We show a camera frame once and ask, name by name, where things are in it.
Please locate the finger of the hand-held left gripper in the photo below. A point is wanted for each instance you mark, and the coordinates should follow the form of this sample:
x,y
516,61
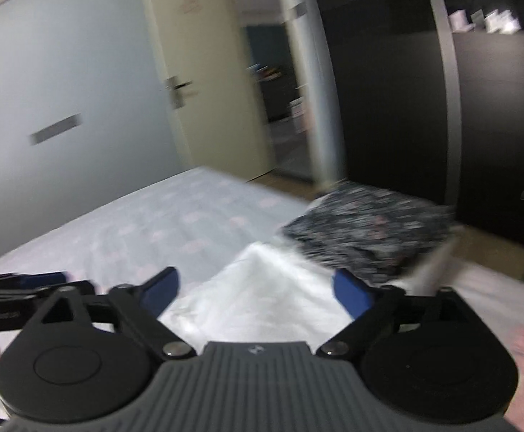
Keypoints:
x,y
41,279
77,288

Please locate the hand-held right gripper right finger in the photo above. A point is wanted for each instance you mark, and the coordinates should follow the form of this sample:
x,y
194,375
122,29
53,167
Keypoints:
x,y
352,294

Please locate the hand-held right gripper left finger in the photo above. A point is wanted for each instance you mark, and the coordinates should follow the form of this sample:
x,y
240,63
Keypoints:
x,y
161,290

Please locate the white long-sleeved shirt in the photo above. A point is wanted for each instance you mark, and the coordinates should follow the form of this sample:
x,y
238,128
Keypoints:
x,y
253,297

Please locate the bed with pink-dotted sheet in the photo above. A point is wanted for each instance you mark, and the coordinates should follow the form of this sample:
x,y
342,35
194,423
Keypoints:
x,y
154,225

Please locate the dark floral cloth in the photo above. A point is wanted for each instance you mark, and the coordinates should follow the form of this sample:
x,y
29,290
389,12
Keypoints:
x,y
370,229

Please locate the dark wardrobe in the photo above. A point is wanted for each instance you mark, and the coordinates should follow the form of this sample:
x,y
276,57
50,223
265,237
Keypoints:
x,y
388,99

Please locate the cream room door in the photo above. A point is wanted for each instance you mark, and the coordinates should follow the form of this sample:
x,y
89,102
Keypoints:
x,y
208,76

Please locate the small white box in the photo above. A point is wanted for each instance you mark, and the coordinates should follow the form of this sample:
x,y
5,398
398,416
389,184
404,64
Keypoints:
x,y
461,20
502,21

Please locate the grey wall outlet strip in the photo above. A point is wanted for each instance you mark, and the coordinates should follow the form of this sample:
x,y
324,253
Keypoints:
x,y
55,129

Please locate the white door frame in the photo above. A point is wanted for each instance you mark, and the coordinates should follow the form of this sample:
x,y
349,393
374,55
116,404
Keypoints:
x,y
320,99

